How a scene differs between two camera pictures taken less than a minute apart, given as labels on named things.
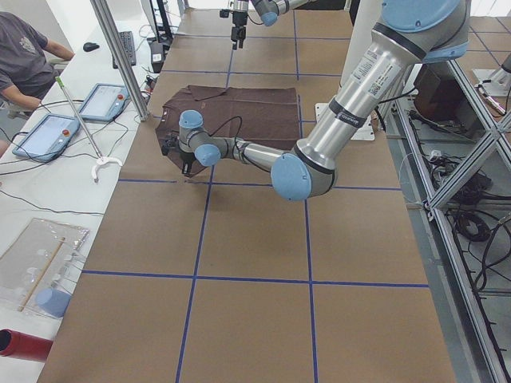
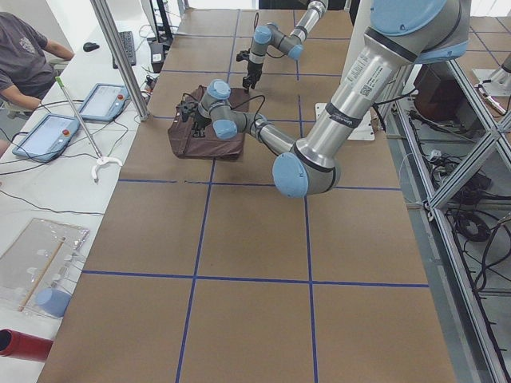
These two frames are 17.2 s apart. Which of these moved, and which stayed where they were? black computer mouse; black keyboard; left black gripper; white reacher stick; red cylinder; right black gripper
Moved: left black gripper; right black gripper
Stayed: black keyboard; black computer mouse; red cylinder; white reacher stick
